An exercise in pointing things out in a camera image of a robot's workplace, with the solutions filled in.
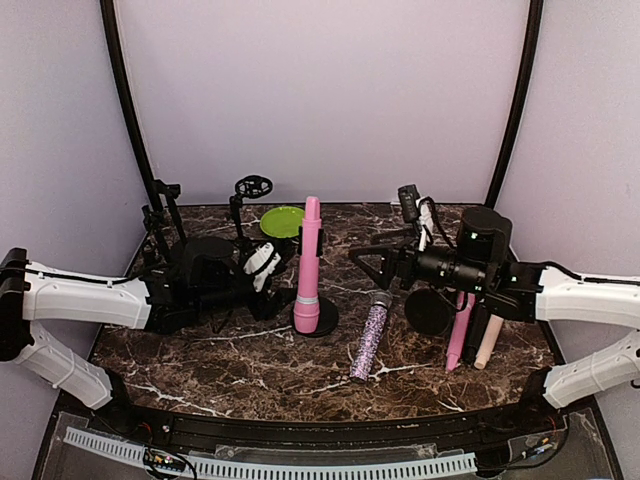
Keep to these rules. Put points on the pink microphone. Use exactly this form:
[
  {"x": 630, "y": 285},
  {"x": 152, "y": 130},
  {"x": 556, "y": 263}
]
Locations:
[
  {"x": 307, "y": 306},
  {"x": 457, "y": 338}
]

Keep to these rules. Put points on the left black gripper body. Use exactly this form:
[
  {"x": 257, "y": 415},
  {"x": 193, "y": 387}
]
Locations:
[{"x": 267, "y": 307}]

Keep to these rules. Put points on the black microphone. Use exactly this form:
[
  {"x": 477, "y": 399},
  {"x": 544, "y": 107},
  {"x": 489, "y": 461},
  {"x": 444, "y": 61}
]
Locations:
[{"x": 475, "y": 333}]

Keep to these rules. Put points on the left black frame post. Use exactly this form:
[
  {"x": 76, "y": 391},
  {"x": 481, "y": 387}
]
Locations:
[{"x": 119, "y": 72}]

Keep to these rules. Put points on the purple glitter microphone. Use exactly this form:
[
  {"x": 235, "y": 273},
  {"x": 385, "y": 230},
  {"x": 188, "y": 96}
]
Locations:
[{"x": 370, "y": 338}]

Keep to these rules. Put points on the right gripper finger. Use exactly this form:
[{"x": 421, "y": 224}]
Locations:
[
  {"x": 382, "y": 250},
  {"x": 375, "y": 265}
]

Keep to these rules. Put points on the black round-base mic stand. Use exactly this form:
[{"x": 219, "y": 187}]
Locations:
[{"x": 170, "y": 193}]

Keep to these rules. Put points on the black frame post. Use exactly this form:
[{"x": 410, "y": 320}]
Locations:
[
  {"x": 521, "y": 88},
  {"x": 119, "y": 72}
]

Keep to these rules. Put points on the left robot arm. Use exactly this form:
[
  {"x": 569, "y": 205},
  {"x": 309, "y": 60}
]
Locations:
[{"x": 199, "y": 276}]

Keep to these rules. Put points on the pink microphone front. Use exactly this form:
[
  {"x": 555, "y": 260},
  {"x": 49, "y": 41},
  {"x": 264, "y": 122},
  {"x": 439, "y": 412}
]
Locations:
[{"x": 307, "y": 306}]

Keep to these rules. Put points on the green plate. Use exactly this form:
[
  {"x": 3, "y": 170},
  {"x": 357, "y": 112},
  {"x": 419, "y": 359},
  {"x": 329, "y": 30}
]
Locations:
[{"x": 282, "y": 222}]

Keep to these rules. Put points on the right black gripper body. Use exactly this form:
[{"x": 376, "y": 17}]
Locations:
[{"x": 408, "y": 270}]

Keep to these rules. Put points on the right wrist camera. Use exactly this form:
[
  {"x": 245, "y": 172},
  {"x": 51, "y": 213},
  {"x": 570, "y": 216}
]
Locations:
[{"x": 417, "y": 213}]

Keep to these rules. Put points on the white cable duct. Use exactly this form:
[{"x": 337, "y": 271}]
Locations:
[{"x": 260, "y": 463}]

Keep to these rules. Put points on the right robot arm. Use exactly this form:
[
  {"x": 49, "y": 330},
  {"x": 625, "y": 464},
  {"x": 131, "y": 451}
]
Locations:
[{"x": 478, "y": 264}]

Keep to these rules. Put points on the right black frame post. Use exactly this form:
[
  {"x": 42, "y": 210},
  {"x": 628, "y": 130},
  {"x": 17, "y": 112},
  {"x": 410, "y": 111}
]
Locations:
[{"x": 521, "y": 88}]

